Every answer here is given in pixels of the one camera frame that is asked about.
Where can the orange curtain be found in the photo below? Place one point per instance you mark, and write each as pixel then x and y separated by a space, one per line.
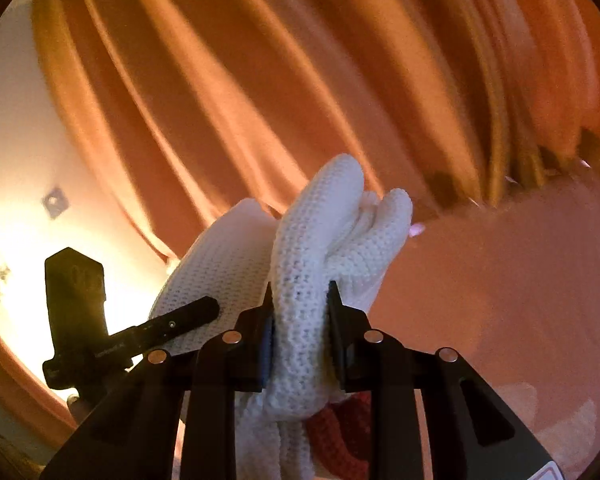
pixel 260 70

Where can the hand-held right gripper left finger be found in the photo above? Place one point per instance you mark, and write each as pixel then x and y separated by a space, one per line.
pixel 266 355

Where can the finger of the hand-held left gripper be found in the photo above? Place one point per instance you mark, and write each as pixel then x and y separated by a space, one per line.
pixel 180 317

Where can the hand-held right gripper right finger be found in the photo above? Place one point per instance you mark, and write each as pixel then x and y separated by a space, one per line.
pixel 337 355

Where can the pink printed bedsheet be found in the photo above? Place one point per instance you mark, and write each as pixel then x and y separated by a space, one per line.
pixel 505 270

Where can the white and red knitted garment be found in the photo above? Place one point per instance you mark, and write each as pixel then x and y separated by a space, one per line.
pixel 300 260

